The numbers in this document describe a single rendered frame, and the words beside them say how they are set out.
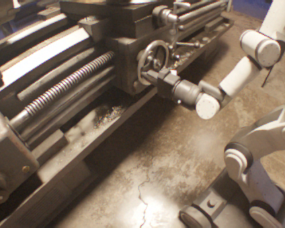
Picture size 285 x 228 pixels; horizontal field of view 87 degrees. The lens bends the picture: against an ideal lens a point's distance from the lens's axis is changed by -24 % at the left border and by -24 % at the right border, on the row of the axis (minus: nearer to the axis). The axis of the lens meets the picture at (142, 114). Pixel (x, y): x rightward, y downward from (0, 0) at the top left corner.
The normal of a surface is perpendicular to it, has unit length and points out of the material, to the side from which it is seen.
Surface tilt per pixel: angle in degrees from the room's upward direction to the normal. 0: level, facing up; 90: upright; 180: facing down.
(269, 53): 78
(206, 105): 57
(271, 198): 13
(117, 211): 0
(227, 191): 0
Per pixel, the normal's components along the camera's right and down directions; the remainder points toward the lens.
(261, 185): 0.28, -0.34
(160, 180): -0.02, -0.66
